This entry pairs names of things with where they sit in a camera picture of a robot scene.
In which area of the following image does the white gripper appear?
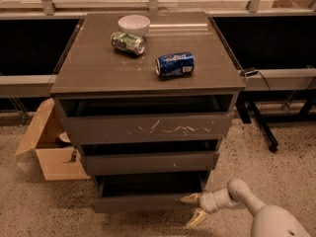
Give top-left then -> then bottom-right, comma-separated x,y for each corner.
180,192 -> 219,227

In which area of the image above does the grey bottom drawer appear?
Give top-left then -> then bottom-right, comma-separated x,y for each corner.
91,171 -> 209,213

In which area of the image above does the grey drawer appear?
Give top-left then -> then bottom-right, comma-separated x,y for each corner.
81,139 -> 219,176
91,171 -> 209,213
58,96 -> 236,146

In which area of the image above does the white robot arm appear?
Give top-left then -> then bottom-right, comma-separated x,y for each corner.
181,178 -> 311,237

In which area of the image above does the grey top drawer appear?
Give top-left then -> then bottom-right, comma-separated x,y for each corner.
58,96 -> 236,146

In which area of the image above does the grey middle drawer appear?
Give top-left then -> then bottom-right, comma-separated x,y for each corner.
81,139 -> 219,176

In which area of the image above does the grey drawer cabinet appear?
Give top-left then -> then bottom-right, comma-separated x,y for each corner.
49,11 -> 247,196

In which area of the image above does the black metal stand leg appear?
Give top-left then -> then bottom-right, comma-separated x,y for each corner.
235,99 -> 278,153

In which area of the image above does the blue Pepsi can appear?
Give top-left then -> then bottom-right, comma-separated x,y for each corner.
156,52 -> 195,78

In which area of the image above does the open cardboard box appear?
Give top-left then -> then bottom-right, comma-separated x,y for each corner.
16,99 -> 90,181

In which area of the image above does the white plate in box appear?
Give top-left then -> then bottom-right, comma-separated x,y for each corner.
58,132 -> 71,144

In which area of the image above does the green crushed soda can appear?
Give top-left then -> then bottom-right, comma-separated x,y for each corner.
111,32 -> 145,55

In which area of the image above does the white bowl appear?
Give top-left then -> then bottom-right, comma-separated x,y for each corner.
118,15 -> 150,37

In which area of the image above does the black power adapter with cable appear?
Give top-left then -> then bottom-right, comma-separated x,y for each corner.
240,67 -> 271,89

